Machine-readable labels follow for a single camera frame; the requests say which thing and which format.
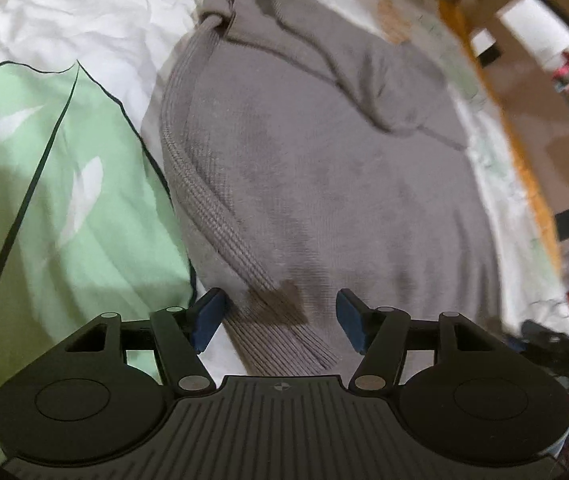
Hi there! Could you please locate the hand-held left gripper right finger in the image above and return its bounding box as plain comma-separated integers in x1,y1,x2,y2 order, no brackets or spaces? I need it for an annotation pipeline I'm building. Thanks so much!
337,288,520,396

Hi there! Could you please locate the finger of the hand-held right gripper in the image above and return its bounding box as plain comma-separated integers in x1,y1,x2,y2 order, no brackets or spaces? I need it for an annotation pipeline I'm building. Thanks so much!
507,319,569,362

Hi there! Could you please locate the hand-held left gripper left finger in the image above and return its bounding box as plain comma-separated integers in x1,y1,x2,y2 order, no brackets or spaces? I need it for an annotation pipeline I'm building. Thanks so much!
39,287,228,397

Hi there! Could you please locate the grey knit hoodie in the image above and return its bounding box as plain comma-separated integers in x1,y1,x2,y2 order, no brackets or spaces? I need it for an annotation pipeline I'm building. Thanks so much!
142,0,511,377

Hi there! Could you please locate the yellow bed sheet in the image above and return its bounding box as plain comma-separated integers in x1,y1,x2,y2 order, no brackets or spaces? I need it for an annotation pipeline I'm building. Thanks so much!
435,0,564,266

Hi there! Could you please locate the white leaf print blanket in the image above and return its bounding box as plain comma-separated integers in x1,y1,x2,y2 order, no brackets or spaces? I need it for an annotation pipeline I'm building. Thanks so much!
0,0,569,406

